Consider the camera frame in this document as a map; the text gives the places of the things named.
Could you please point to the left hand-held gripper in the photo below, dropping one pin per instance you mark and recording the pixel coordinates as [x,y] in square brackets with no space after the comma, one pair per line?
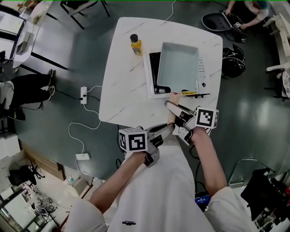
[134,141]

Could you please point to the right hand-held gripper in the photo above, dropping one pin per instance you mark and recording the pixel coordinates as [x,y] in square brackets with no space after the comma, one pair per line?
[206,117]

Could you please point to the white kitchen scale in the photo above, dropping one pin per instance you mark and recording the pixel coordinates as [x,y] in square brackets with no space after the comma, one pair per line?
[201,74]

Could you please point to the person's right forearm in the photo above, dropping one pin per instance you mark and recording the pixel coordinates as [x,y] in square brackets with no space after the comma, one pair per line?
[210,163]

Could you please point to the person's left forearm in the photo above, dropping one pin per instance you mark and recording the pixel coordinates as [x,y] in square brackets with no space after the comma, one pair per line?
[113,181]

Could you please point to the person's white shirt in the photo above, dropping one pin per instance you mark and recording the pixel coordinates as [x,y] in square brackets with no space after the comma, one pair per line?
[158,192]

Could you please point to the yellow bottle with black cap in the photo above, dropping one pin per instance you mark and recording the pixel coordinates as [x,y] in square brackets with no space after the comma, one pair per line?
[136,46]

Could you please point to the blue screen device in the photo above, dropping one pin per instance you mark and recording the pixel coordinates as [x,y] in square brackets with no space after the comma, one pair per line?
[202,199]

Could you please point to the white power adapter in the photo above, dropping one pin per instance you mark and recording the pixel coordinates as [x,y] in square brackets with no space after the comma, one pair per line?
[83,156]

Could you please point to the white power strip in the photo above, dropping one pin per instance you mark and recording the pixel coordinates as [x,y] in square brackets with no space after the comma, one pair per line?
[83,95]

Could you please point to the clear plastic chair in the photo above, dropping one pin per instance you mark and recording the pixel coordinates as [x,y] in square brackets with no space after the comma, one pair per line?
[247,172]

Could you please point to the black round chair shell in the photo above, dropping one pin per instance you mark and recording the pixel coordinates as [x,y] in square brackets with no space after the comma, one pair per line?
[215,21]

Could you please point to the cream wooden chair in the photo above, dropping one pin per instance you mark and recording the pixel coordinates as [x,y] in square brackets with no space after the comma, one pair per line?
[281,40]

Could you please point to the black metal chair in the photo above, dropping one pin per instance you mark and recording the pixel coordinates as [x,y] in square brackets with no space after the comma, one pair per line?
[83,9]

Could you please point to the black office chair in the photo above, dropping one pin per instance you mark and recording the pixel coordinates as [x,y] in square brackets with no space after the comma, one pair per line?
[25,175]

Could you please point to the white side desk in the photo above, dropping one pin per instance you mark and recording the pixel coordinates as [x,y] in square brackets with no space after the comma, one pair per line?
[31,34]

